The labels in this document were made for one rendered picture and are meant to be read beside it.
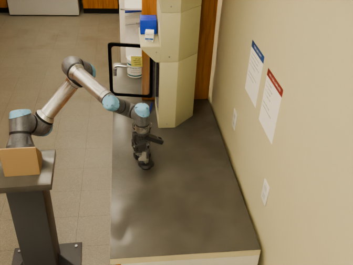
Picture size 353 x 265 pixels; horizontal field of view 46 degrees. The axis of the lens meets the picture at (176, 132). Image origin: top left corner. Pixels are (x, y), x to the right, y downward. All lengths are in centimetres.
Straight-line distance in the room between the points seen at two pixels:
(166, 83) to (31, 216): 113
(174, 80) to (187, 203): 79
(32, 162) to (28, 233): 52
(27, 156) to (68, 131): 211
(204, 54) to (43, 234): 158
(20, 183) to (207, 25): 154
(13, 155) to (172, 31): 111
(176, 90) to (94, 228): 136
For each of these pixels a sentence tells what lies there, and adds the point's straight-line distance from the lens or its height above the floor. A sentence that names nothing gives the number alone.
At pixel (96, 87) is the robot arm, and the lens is 216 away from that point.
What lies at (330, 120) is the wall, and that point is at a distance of 141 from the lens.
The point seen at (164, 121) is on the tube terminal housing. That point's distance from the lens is 273.
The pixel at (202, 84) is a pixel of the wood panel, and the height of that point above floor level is 106.
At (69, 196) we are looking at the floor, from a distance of 368.
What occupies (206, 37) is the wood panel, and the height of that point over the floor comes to 142.
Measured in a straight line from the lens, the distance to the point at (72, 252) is 325.
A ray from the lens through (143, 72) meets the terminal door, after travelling 291.
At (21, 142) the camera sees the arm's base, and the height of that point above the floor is 113.
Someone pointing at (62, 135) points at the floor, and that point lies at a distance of 441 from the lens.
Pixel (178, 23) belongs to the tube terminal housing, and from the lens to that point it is 245.
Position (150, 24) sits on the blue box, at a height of 157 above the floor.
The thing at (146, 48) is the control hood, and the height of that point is 150.
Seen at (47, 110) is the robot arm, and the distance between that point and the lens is 250.
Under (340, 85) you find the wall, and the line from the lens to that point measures 135.
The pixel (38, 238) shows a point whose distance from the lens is 277.
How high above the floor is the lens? 248
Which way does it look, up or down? 34 degrees down
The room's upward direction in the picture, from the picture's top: 3 degrees clockwise
